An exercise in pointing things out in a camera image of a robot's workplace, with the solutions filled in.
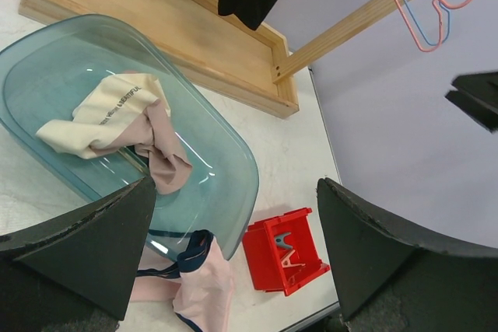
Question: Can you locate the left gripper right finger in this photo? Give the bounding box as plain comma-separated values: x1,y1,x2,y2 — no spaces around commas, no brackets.
317,178,497,331

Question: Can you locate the wooden clothes rack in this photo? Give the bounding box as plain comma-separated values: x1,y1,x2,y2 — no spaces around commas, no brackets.
19,0,401,118

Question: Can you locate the teal plastic basin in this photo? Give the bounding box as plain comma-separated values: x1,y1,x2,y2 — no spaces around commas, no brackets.
1,15,259,258

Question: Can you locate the beige pink underwear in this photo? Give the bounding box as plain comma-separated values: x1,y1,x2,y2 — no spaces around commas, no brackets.
36,72,193,194

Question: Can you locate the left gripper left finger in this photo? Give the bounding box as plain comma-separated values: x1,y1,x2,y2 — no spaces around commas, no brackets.
1,177,156,331

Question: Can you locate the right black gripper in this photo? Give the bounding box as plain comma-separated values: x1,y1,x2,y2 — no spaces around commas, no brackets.
445,72,497,132

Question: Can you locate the teal clothespin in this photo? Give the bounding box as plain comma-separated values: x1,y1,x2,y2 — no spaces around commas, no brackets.
274,232,293,250

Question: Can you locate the pink underwear navy trim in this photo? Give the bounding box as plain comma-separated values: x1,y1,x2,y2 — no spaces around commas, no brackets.
130,230,234,332

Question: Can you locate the red plastic bin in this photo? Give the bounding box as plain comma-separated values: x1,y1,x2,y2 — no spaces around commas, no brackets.
242,208,330,296

